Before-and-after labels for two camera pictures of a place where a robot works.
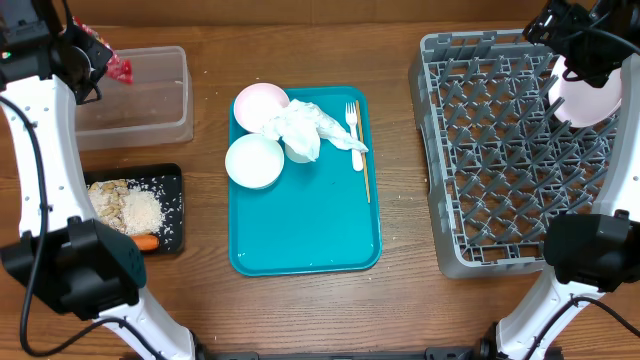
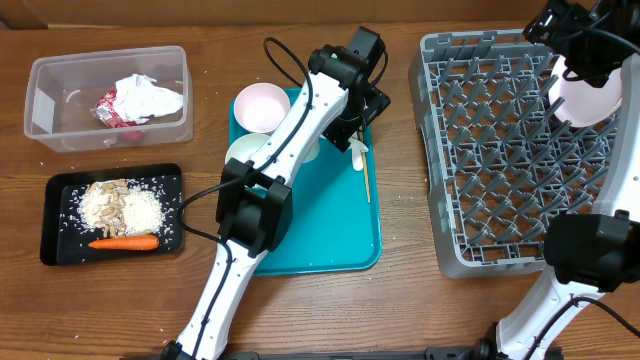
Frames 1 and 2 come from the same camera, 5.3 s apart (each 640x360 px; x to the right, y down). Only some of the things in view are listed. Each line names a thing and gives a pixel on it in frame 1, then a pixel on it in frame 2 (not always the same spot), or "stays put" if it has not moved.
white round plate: [584, 105] stays put
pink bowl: [259, 103] stays put
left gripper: [100, 56] → [341, 130]
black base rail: [439, 353] stays put
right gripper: [569, 11] stays put
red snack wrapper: [117, 69] → [104, 111]
